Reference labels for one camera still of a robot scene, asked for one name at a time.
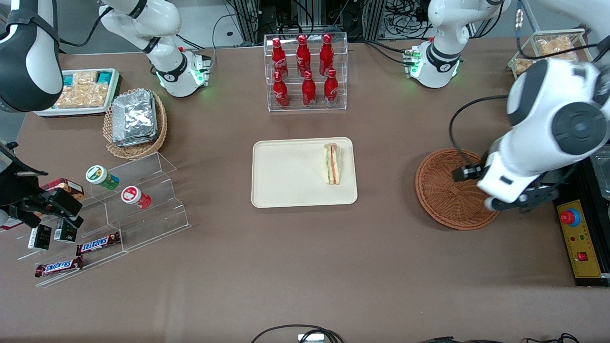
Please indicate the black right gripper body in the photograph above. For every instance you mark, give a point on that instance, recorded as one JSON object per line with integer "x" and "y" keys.
{"x": 14, "y": 189}

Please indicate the triangle sandwich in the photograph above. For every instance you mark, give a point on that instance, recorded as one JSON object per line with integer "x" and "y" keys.
{"x": 332, "y": 164}

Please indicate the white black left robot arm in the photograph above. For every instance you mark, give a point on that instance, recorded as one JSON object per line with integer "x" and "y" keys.
{"x": 548, "y": 119}

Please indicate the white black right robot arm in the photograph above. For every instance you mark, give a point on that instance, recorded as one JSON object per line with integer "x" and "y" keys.
{"x": 28, "y": 62}

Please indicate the round brown wicker basket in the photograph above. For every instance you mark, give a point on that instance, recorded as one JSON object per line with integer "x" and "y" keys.
{"x": 443, "y": 195}

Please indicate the white snack tray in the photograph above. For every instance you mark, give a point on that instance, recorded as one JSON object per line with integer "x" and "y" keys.
{"x": 47, "y": 112}

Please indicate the oval light wicker basket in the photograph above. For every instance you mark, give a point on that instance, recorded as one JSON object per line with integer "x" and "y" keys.
{"x": 136, "y": 151}

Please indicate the cream plastic tray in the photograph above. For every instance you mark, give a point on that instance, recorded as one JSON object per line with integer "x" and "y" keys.
{"x": 290, "y": 174}

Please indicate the brown red chocolate box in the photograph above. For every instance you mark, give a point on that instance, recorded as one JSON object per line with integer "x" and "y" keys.
{"x": 66, "y": 185}

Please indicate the small black box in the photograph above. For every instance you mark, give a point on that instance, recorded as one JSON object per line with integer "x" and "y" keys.
{"x": 39, "y": 237}
{"x": 65, "y": 234}

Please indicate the red emergency stop button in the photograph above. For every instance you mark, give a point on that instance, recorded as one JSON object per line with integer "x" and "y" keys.
{"x": 569, "y": 217}

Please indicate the green lidded snack cup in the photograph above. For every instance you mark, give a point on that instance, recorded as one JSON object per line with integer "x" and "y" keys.
{"x": 101, "y": 176}

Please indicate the Snickers chocolate bar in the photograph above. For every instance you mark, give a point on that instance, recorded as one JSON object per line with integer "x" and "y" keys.
{"x": 97, "y": 244}
{"x": 58, "y": 267}

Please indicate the yellow control panel box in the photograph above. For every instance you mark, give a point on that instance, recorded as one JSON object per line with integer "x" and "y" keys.
{"x": 584, "y": 238}

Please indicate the red lidded snack can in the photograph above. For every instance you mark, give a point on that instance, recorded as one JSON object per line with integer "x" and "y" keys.
{"x": 135, "y": 196}

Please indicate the clear acrylic stepped display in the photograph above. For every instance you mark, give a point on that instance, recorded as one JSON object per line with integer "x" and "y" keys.
{"x": 152, "y": 219}

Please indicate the clear cracker snack bag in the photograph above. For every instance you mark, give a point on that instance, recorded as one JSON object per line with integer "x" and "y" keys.
{"x": 71, "y": 98}
{"x": 98, "y": 93}
{"x": 86, "y": 77}

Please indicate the silver foil wrapped packs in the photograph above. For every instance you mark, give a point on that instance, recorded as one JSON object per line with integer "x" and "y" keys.
{"x": 134, "y": 116}

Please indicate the clear fried snack bag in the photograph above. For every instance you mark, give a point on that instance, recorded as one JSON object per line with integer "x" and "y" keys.
{"x": 522, "y": 65}
{"x": 553, "y": 45}

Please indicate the teal snack pack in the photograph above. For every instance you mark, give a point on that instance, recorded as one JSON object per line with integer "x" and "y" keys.
{"x": 105, "y": 76}
{"x": 68, "y": 80}

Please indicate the red cola bottle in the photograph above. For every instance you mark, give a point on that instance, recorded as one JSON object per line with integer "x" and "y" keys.
{"x": 303, "y": 56}
{"x": 279, "y": 59}
{"x": 309, "y": 90}
{"x": 280, "y": 91}
{"x": 326, "y": 55}
{"x": 331, "y": 88}

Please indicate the clear acrylic bottle rack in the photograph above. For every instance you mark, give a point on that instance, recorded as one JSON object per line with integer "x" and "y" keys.
{"x": 343, "y": 71}

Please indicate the black base frame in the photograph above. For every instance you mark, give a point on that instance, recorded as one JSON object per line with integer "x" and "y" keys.
{"x": 595, "y": 282}

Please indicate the aluminium frame rack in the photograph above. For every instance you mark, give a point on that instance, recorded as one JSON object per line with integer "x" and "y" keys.
{"x": 248, "y": 19}

